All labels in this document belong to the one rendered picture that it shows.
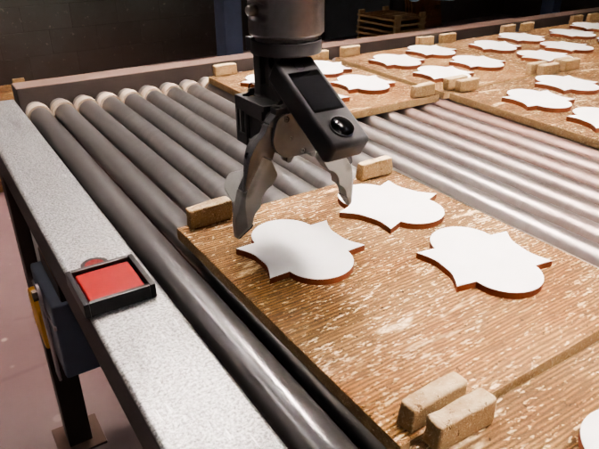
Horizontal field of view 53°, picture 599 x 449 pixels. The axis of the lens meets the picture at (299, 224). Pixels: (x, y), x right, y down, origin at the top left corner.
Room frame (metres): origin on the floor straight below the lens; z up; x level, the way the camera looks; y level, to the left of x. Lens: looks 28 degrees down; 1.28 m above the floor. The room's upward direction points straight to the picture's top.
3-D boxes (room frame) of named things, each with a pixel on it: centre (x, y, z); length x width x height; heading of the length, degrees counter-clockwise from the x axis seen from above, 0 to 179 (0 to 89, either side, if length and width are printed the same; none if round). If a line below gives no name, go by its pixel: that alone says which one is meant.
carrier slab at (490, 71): (1.54, -0.35, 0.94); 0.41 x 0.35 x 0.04; 32
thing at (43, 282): (0.71, 0.32, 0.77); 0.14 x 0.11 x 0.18; 33
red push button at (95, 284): (0.55, 0.21, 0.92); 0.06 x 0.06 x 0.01; 33
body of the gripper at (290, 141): (0.62, 0.02, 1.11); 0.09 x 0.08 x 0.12; 34
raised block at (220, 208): (0.67, 0.11, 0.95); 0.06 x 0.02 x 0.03; 124
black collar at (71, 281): (0.55, 0.21, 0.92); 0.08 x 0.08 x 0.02; 33
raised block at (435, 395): (0.34, -0.10, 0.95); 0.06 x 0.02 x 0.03; 124
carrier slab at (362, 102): (1.33, -0.04, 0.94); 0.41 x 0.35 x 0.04; 33
